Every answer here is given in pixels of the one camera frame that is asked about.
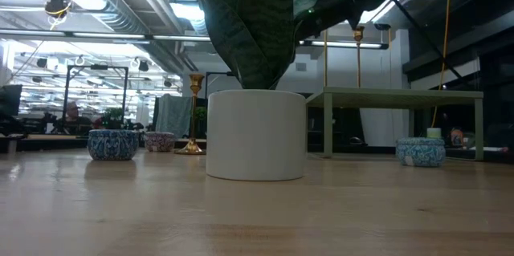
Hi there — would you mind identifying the white round plant pot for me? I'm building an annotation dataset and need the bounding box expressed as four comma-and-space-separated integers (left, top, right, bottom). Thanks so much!
206, 89, 308, 182

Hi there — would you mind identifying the light blue patterned candle tin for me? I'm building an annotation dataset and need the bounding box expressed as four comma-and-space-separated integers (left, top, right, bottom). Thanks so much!
395, 136, 447, 169

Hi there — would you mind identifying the green artificial snake plant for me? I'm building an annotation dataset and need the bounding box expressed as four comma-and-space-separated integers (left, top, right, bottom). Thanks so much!
182, 0, 322, 91

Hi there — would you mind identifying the long ceiling light bar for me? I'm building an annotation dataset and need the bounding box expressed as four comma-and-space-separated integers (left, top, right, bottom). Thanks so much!
299, 39, 390, 51
0, 27, 212, 45

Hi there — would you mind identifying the black ceiling camera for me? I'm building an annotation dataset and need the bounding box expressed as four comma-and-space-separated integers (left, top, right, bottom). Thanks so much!
43, 0, 74, 30

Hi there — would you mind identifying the purple patterned candle tin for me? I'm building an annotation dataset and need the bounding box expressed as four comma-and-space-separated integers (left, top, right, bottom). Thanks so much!
143, 131, 177, 153

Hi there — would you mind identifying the person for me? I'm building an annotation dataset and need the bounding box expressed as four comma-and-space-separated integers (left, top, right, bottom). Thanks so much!
54, 101, 93, 135

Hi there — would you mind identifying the grey hanging cloth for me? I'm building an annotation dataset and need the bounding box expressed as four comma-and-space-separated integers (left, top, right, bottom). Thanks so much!
154, 93, 194, 141

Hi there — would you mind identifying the short gold candle holder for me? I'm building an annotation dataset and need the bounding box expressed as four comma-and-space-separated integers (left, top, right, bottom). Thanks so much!
173, 72, 207, 156

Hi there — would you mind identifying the medium gold candle holder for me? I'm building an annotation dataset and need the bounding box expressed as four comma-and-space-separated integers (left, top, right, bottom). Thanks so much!
353, 25, 365, 89

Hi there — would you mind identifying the green perforated metal shelf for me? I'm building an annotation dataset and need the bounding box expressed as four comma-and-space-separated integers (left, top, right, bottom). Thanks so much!
305, 86, 485, 162

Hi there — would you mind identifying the black background rig frame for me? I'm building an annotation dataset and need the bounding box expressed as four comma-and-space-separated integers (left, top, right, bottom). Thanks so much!
62, 64, 130, 135

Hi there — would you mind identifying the black monitor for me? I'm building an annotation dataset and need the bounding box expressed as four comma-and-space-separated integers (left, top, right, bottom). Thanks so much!
0, 83, 24, 117

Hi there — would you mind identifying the orange round object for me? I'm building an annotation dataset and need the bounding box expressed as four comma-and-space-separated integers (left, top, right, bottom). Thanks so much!
449, 127, 466, 148

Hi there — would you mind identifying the yellow hanging cable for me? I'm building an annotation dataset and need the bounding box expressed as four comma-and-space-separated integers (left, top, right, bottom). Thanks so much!
430, 0, 453, 128

